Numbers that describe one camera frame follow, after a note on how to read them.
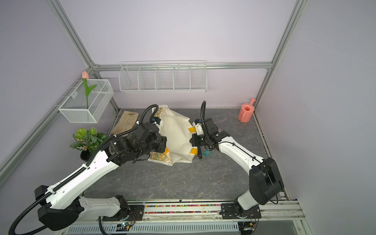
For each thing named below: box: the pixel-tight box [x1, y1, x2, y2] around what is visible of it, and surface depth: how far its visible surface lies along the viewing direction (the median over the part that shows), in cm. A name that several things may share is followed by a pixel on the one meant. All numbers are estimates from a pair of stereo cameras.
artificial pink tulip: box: [82, 70, 98, 110], surface depth 85 cm
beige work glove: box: [112, 110, 140, 136], surface depth 114 cm
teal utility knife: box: [203, 148, 212, 157], surface depth 96 cm
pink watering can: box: [237, 97, 256, 123], surface depth 107 cm
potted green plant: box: [69, 127, 110, 162], surface depth 75 cm
